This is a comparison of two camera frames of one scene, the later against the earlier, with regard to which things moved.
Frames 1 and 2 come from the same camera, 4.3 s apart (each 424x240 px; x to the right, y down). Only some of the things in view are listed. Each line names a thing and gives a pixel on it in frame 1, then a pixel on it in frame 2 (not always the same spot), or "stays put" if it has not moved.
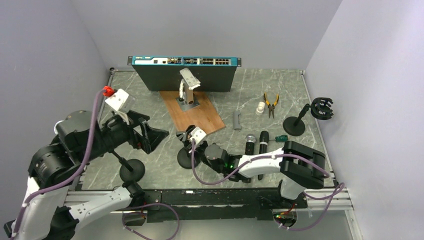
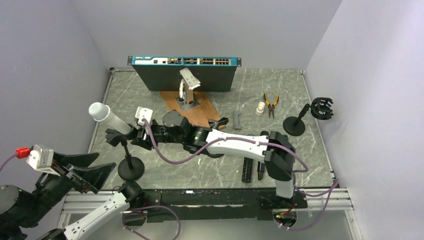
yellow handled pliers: x=271 y=108 stays put
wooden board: x=204 y=116 stays put
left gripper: x=152 y=137 -> x=96 y=175
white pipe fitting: x=260 y=109 stays put
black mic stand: x=184 y=155 -> x=214 y=124
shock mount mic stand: x=321 y=108 stays put
